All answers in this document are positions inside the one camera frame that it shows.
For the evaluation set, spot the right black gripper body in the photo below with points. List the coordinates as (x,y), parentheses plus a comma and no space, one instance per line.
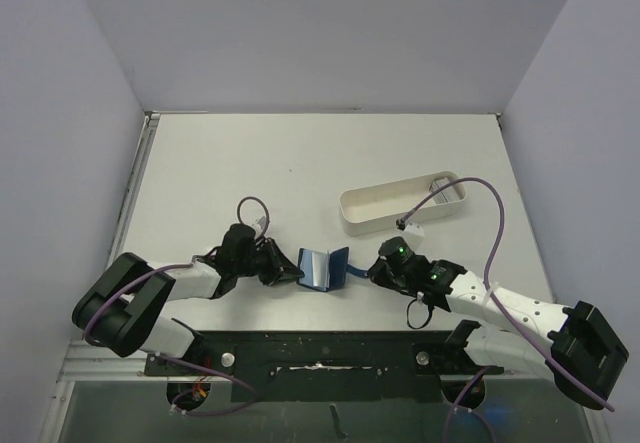
(379,271)

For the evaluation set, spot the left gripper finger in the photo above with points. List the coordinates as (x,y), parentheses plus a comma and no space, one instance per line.
(280,265)
(270,279)

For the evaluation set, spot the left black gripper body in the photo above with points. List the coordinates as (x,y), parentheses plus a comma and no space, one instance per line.
(257,261)

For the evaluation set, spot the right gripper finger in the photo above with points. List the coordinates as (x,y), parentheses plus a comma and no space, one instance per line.
(378,269)
(388,281)

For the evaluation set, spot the blue card holder wallet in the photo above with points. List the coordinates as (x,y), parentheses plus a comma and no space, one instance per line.
(326,271)

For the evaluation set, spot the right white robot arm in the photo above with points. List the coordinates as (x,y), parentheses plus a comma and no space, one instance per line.
(575,347)

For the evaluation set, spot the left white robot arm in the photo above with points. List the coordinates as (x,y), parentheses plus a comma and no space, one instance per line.
(122,309)

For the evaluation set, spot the white oblong tray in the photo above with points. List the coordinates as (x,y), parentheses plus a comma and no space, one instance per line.
(376,208)

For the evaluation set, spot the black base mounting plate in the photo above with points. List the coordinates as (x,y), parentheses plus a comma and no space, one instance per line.
(325,366)

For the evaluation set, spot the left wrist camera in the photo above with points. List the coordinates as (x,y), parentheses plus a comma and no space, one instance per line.
(261,224)

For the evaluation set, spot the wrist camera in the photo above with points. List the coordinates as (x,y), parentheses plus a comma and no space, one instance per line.
(261,224)
(412,233)

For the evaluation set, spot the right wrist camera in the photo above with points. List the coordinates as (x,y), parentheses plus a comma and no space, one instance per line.
(412,233)

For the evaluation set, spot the aluminium rail left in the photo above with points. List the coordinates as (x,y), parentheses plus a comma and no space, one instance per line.
(136,175)

